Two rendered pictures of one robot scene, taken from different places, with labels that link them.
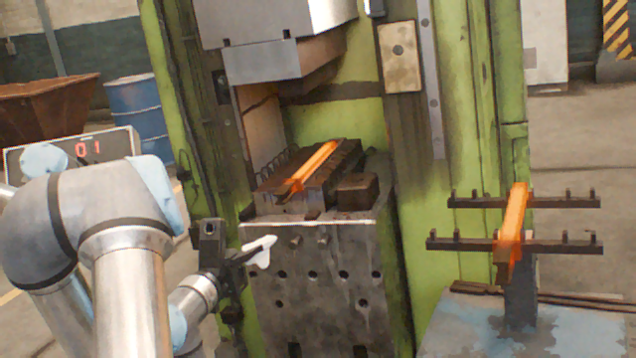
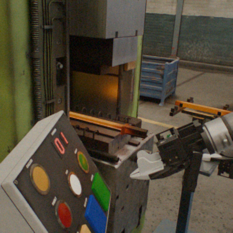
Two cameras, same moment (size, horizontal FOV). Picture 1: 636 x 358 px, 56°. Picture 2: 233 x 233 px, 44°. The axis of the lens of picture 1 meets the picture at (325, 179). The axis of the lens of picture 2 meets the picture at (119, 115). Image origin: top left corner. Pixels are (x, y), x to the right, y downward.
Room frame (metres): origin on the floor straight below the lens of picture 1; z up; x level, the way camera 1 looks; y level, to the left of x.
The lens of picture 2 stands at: (1.37, 1.18, 1.45)
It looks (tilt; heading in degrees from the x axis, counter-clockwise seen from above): 20 degrees down; 276
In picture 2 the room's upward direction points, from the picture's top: 3 degrees clockwise
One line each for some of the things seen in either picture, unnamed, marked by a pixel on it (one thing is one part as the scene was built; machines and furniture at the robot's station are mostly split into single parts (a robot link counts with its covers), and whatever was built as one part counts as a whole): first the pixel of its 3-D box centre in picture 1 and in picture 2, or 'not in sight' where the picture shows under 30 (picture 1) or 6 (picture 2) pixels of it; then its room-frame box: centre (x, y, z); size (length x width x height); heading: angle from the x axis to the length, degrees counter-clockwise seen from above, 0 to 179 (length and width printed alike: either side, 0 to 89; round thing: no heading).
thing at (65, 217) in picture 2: not in sight; (64, 215); (1.51, 0.76, 1.09); 0.05 x 0.03 x 0.04; 70
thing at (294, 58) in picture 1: (290, 50); (79, 44); (1.68, 0.03, 1.32); 0.42 x 0.20 x 0.10; 160
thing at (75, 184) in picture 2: not in sight; (75, 184); (1.52, 0.66, 1.09); 0.05 x 0.03 x 0.04; 70
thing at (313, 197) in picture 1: (312, 172); (78, 128); (1.68, 0.03, 0.96); 0.42 x 0.20 x 0.09; 160
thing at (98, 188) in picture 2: not in sight; (99, 191); (1.48, 0.55, 1.01); 0.07 x 0.05 x 0.07; 95
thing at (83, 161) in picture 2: not in sight; (83, 162); (1.53, 0.56, 1.09); 0.05 x 0.03 x 0.04; 70
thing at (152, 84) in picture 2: not in sight; (140, 76); (1.60, -4.07, 0.36); 1.20 x 0.80 x 0.72; 161
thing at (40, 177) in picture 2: not in sight; (40, 179); (1.55, 0.76, 1.16); 0.05 x 0.03 x 0.04; 70
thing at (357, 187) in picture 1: (359, 191); (126, 125); (1.48, -0.08, 0.95); 0.12 x 0.08 x 0.06; 160
